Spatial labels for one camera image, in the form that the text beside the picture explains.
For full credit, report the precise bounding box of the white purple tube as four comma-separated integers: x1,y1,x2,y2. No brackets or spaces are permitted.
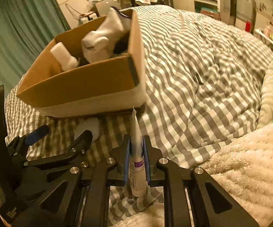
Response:
129,109,147,197

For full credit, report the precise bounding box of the white plastic bottle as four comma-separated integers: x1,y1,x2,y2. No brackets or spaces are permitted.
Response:
50,42,79,72

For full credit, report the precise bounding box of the grey sock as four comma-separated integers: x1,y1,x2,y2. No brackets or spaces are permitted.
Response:
82,7,132,63

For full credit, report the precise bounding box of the pale blue oval soap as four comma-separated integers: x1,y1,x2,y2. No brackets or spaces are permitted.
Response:
73,117,101,142

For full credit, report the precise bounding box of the cream fluffy blanket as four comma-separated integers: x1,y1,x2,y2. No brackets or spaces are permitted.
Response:
110,113,273,227

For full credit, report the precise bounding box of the brown cardboard box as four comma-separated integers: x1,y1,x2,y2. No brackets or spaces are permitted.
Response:
17,9,148,118

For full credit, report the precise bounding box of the green curtain left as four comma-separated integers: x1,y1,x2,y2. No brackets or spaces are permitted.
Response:
0,0,70,94

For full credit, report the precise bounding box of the small silver fridge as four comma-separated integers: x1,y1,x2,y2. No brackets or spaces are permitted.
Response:
94,0,121,17

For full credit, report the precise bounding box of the small white side table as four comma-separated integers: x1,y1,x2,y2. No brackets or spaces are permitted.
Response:
254,29,273,47

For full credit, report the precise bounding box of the brown plastic stool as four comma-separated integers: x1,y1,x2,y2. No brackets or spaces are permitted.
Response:
200,7,221,21

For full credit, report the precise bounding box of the red fire extinguisher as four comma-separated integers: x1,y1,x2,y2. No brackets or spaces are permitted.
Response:
245,21,252,32

